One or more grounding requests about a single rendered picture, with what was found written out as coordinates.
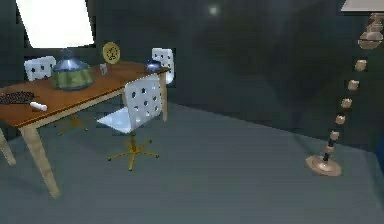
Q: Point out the green glass domed vase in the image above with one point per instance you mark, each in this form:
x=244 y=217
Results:
x=71 y=75

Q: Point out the brown wooden table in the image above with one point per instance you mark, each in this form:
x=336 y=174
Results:
x=63 y=100

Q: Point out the small clear glass cup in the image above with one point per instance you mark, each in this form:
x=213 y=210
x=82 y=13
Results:
x=103 y=69

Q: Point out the yellow round clock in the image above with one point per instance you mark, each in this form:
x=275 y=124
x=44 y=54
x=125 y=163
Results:
x=111 y=52

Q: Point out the beaded floor lamp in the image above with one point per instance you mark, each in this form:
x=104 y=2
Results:
x=346 y=103

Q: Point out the white perforated swivel chair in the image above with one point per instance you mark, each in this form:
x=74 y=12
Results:
x=143 y=100
x=165 y=60
x=39 y=67

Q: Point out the dark blue bowl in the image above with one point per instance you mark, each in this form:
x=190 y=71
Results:
x=153 y=65

